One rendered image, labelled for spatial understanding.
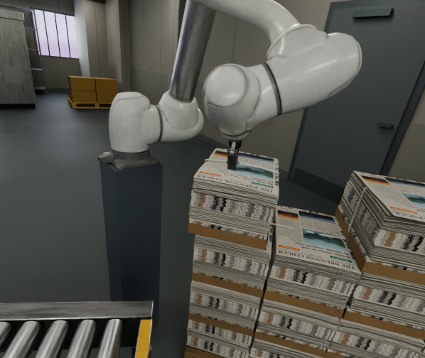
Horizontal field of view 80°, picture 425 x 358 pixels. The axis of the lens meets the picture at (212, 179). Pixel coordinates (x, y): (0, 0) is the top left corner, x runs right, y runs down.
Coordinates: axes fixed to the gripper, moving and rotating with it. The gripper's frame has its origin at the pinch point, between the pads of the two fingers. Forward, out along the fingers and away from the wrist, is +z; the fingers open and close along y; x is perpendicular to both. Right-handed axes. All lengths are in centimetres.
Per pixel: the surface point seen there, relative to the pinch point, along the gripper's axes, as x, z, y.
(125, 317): -18, -17, 53
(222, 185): -2.7, 2.1, 14.6
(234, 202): 1.8, 5.0, 19.4
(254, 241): 11.1, 10.7, 31.7
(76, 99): -478, 500, -144
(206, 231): -6.3, 10.9, 32.1
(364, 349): 59, 28, 65
